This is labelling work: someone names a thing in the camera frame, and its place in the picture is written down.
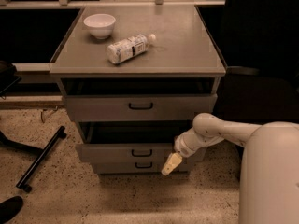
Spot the black office chair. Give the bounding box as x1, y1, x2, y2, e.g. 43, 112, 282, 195
214, 0, 299, 123

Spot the white plastic bottle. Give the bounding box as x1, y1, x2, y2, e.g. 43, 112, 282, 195
107, 34, 156, 64

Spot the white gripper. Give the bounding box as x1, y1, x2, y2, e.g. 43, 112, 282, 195
161, 131, 202, 176

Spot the black chair base left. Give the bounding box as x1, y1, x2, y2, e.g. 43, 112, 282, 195
0, 60, 68, 193

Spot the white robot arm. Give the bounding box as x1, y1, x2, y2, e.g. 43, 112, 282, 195
162, 113, 299, 224

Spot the grey drawer cabinet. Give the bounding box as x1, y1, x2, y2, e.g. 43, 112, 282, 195
49, 4, 227, 176

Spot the white bowl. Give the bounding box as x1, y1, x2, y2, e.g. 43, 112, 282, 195
83, 14, 116, 39

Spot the black shoe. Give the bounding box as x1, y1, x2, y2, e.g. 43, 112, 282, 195
0, 196, 23, 224

